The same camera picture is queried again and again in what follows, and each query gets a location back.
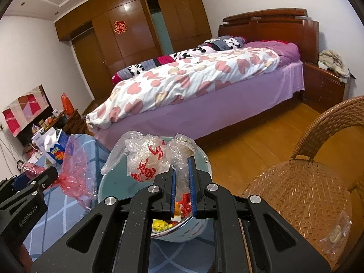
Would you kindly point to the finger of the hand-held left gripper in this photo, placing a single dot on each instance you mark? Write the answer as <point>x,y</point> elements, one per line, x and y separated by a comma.
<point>20,181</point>
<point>45,176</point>

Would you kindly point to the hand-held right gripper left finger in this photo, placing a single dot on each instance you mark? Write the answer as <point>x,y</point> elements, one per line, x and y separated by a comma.
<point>173,196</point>

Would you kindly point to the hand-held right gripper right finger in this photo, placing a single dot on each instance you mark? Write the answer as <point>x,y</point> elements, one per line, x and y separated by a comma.
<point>192,187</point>

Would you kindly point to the red foil wrapper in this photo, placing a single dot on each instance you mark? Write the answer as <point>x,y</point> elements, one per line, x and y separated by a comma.
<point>186,204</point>

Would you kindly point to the red translucent plastic bag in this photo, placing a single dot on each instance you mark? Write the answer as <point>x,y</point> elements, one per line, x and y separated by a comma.
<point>76,170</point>

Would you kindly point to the clear plastic bag red print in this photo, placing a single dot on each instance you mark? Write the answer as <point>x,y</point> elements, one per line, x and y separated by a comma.
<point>145,159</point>

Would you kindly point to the light blue bin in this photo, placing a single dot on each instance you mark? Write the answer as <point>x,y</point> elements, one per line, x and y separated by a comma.
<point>122,184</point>

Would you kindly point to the person's left forearm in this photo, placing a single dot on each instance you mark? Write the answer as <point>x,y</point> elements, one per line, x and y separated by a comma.
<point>25,251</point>

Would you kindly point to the pink plastic bag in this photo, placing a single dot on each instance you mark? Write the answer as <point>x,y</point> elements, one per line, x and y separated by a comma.
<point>32,168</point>

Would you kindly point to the blue white carton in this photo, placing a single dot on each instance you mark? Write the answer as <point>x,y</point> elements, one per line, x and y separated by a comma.
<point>52,148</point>

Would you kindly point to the yellow snack wrapper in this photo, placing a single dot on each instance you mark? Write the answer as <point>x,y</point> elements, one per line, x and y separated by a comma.
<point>160,224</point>

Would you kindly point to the blue checked tablecloth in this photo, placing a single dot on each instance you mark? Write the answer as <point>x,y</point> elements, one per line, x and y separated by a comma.
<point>57,216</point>

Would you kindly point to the clutter of jars and boxes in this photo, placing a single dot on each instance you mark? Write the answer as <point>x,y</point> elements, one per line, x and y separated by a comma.
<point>47,122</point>

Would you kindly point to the wooden cabinet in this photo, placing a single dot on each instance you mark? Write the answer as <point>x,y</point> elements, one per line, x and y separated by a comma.
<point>74,123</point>

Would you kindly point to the patchwork cloth covered television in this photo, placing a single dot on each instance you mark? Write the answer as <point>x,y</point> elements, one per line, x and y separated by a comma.
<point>25,108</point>

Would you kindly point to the orange bag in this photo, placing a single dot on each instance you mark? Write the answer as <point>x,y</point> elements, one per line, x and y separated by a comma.
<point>67,105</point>

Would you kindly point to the white quilt with pink hearts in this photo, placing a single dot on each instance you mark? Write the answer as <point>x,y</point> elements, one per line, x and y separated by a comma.
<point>184,82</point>

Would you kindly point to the brown wicker chair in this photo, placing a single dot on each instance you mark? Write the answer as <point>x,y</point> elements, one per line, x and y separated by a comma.
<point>298,193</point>

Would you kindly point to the dark wooden door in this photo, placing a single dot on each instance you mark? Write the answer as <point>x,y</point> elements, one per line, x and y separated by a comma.
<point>89,62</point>

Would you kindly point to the patchwork patterned blanket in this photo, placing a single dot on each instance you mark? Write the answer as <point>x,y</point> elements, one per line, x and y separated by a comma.
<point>176,57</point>

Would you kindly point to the clear plastic packet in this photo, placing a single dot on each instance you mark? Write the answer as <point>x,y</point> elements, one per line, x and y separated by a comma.
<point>338,230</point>

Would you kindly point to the wooden nightstand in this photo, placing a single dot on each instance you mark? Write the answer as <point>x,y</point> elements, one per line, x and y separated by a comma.
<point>324,88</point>

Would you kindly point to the red paper decoration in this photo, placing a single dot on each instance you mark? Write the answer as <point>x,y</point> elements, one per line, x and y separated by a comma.
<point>120,26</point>

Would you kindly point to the brown wooden wardrobe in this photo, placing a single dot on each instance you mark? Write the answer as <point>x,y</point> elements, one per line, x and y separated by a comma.
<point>128,8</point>

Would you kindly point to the beige clothes pile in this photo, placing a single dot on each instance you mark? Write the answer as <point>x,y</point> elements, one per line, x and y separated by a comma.
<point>335,61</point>

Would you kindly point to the wooden bed frame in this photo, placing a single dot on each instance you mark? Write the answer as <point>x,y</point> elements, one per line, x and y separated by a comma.
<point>273,31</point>

